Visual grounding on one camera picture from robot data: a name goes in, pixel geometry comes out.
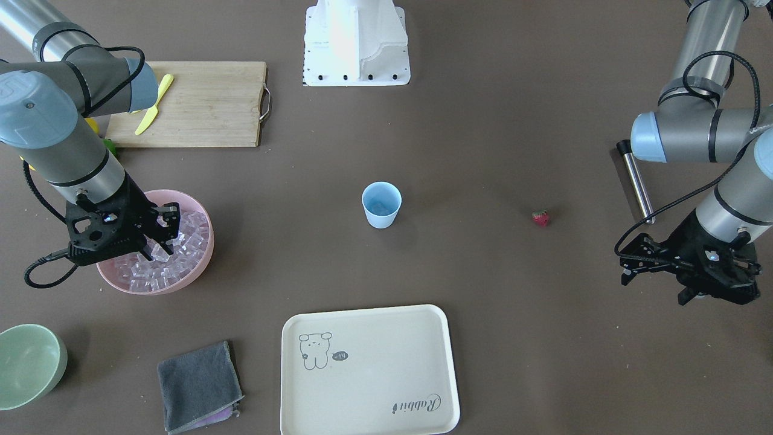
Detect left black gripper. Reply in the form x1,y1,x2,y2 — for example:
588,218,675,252
619,212,761,306

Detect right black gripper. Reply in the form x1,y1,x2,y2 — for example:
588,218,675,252
65,176,181,266

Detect clear ice cubes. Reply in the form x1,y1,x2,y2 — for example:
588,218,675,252
107,210,211,294

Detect red strawberry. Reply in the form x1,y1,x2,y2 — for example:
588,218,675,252
531,210,551,227

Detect steel muddler black tip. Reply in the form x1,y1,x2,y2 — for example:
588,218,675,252
615,139,656,225

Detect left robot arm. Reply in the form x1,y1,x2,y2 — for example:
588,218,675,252
615,1,772,306

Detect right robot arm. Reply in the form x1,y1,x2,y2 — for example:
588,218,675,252
1,1,180,265

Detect light blue plastic cup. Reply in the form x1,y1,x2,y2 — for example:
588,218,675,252
361,181,402,229

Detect pink bowl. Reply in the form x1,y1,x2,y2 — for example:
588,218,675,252
97,190,214,295

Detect green lime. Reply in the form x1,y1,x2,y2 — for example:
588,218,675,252
102,138,118,159

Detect yellow plastic knife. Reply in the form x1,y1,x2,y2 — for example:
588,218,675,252
133,74,175,135

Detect grey folded cloth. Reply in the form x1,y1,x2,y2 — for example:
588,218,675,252
157,340,244,434

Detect whole yellow lemon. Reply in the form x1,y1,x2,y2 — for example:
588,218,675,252
85,118,100,135

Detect wooden cutting board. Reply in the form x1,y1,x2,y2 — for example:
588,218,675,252
105,61,270,148

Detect mint green bowl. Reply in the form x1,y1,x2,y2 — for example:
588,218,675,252
1,324,68,411

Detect brown table mat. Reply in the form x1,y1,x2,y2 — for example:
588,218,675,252
2,1,771,434

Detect cream rabbit tray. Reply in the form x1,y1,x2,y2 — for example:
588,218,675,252
280,304,461,434

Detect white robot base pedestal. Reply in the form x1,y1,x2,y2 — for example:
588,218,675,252
302,1,411,86

